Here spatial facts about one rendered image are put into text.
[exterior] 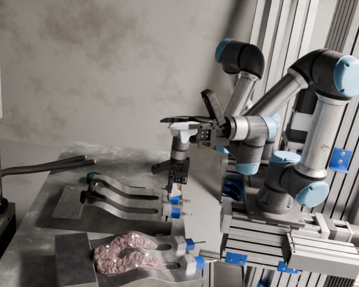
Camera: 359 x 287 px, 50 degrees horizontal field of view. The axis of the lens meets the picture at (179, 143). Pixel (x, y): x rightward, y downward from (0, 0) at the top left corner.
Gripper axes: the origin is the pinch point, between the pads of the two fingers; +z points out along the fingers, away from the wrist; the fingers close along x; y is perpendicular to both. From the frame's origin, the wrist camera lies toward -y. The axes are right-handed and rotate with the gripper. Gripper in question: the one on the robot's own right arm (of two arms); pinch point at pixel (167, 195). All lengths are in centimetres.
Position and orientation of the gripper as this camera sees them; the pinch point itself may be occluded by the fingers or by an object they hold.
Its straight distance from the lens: 179.4
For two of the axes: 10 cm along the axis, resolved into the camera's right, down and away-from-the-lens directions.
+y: 9.9, 1.1, 0.9
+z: -1.4, 9.1, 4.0
